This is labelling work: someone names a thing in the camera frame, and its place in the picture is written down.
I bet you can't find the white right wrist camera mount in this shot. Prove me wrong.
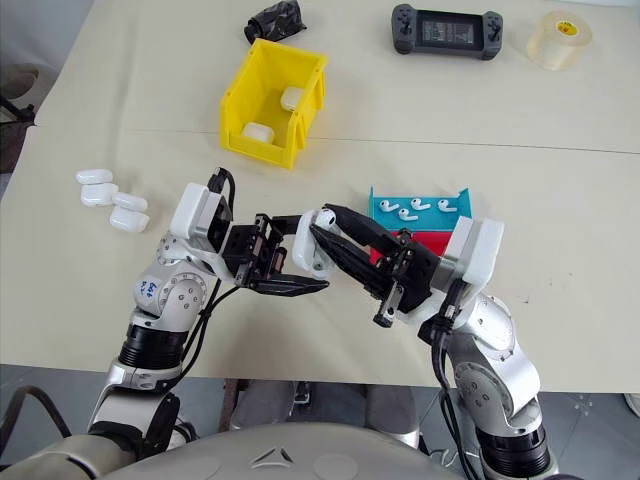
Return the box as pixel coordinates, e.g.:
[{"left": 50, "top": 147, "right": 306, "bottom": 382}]
[{"left": 442, "top": 216, "right": 505, "bottom": 297}]

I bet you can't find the dark grey handheld controller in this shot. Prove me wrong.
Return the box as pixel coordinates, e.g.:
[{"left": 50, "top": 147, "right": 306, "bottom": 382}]
[{"left": 390, "top": 3, "right": 505, "bottom": 62}]

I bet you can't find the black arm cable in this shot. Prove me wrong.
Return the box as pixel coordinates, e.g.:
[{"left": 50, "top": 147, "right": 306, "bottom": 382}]
[
  {"left": 172, "top": 167, "right": 246, "bottom": 386},
  {"left": 428, "top": 279, "right": 482, "bottom": 480}
]

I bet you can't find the clear tape roll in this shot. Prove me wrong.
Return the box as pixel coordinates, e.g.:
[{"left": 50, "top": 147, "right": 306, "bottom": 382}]
[{"left": 526, "top": 10, "right": 595, "bottom": 73}]

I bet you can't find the grey robot torso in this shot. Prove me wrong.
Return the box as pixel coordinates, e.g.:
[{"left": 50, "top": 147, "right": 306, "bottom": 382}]
[{"left": 0, "top": 422, "right": 501, "bottom": 480}]

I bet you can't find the crumpled black plastic bag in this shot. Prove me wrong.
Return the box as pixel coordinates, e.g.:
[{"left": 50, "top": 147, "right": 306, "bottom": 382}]
[{"left": 243, "top": 0, "right": 307, "bottom": 44}]

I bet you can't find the thick black floor cable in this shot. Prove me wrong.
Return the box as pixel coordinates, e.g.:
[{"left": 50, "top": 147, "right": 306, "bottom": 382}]
[{"left": 0, "top": 385, "right": 77, "bottom": 444}]

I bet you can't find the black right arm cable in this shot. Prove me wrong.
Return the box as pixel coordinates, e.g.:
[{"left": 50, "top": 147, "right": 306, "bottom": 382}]
[{"left": 428, "top": 279, "right": 482, "bottom": 480}]

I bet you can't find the yellow plastic bin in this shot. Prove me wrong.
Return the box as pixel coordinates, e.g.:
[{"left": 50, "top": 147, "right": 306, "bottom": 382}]
[{"left": 218, "top": 38, "right": 330, "bottom": 172}]

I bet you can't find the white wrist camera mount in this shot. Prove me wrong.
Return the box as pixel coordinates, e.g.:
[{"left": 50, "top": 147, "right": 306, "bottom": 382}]
[
  {"left": 168, "top": 182, "right": 236, "bottom": 262},
  {"left": 442, "top": 216, "right": 505, "bottom": 297}
]

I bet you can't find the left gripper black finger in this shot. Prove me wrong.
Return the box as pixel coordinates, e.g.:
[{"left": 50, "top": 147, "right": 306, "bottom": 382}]
[
  {"left": 269, "top": 213, "right": 307, "bottom": 238},
  {"left": 245, "top": 272, "right": 331, "bottom": 297}
]

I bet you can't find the teal plastic tray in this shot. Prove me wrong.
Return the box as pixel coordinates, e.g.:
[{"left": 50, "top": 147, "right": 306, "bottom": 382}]
[{"left": 368, "top": 185, "right": 474, "bottom": 235}]

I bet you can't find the rusty metal table leg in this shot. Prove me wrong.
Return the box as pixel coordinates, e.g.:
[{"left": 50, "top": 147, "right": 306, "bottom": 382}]
[{"left": 223, "top": 379, "right": 239, "bottom": 432}]

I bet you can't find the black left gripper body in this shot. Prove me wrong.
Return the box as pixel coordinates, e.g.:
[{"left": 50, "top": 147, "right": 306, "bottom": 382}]
[{"left": 222, "top": 213, "right": 290, "bottom": 289}]

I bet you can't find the closed white earbud case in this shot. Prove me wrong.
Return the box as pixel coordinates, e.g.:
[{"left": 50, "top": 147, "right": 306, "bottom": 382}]
[
  {"left": 74, "top": 168, "right": 113, "bottom": 186},
  {"left": 79, "top": 182, "right": 120, "bottom": 208},
  {"left": 280, "top": 85, "right": 304, "bottom": 112},
  {"left": 112, "top": 192, "right": 149, "bottom": 212},
  {"left": 241, "top": 122, "right": 275, "bottom": 144},
  {"left": 108, "top": 207, "right": 151, "bottom": 234}
]

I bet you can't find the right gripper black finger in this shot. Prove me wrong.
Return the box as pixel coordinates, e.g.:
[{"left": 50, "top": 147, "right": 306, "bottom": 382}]
[
  {"left": 322, "top": 202, "right": 408, "bottom": 259},
  {"left": 308, "top": 224, "right": 392, "bottom": 301}
]

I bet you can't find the white earbud case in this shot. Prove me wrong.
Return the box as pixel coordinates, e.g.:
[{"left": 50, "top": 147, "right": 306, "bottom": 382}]
[
  {"left": 290, "top": 209, "right": 332, "bottom": 280},
  {"left": 112, "top": 192, "right": 149, "bottom": 212},
  {"left": 108, "top": 207, "right": 151, "bottom": 234},
  {"left": 280, "top": 85, "right": 304, "bottom": 112},
  {"left": 74, "top": 168, "right": 113, "bottom": 186},
  {"left": 241, "top": 122, "right": 275, "bottom": 144},
  {"left": 79, "top": 182, "right": 120, "bottom": 208}
]

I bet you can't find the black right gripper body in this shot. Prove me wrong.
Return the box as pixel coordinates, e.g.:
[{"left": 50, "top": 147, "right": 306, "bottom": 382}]
[{"left": 372, "top": 231, "right": 447, "bottom": 329}]

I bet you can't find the red plastic tray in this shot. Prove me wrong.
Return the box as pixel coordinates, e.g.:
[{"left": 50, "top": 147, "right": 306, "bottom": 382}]
[{"left": 369, "top": 228, "right": 459, "bottom": 267}]

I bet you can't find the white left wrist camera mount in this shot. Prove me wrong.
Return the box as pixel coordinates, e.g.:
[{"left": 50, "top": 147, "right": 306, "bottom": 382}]
[{"left": 168, "top": 182, "right": 236, "bottom": 262}]

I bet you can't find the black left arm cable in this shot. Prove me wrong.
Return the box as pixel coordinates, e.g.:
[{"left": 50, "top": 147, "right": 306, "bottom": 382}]
[{"left": 172, "top": 167, "right": 246, "bottom": 386}]

